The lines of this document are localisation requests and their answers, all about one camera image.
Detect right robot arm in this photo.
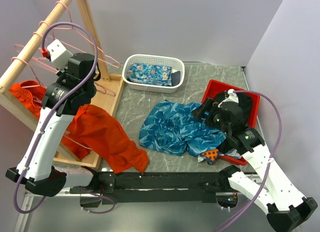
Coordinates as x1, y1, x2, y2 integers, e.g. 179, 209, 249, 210
192, 98, 318, 232

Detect dark blue folded cloth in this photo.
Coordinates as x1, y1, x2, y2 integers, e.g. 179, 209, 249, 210
171, 71, 181, 86

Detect pink hanger holding orange shorts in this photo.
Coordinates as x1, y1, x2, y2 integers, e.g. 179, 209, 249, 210
11, 57, 46, 88

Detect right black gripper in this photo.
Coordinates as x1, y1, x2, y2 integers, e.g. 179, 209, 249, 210
191, 97, 231, 135

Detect blue floral cloth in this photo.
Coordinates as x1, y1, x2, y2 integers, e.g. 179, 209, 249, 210
126, 63, 172, 86

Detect pink wire hanger top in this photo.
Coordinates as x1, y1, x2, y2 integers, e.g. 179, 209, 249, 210
51, 1, 121, 68

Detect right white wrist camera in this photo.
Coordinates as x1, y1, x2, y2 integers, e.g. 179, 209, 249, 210
218, 89, 239, 108

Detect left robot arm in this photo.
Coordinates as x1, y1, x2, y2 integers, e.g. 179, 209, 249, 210
5, 53, 100, 197

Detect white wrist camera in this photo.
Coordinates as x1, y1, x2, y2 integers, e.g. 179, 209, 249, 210
40, 39, 73, 72
218, 89, 239, 108

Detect pink wire hanger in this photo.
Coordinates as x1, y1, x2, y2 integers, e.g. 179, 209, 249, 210
14, 44, 116, 96
51, 1, 121, 68
32, 20, 121, 68

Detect black garment in bin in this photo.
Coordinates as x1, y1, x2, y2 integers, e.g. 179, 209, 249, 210
213, 91, 253, 122

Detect aluminium frame rail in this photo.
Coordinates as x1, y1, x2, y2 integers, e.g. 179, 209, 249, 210
13, 187, 101, 232

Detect wooden clothes rack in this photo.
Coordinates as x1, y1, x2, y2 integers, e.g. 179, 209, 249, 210
0, 0, 126, 170

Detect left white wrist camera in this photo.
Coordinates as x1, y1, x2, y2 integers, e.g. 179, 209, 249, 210
40, 39, 73, 72

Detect red plastic bin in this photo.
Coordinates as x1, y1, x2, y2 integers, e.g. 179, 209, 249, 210
201, 79, 260, 166

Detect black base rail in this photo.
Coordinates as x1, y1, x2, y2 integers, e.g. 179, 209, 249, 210
70, 172, 235, 209

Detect orange shorts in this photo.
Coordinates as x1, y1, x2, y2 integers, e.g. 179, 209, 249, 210
8, 79, 151, 174

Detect blue shark print shorts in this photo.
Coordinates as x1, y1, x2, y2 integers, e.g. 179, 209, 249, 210
139, 100, 227, 157

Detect white plastic basket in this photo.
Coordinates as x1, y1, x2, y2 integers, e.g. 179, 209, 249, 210
122, 54, 185, 94

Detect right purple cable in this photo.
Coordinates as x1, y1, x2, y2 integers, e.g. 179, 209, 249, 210
212, 90, 283, 232

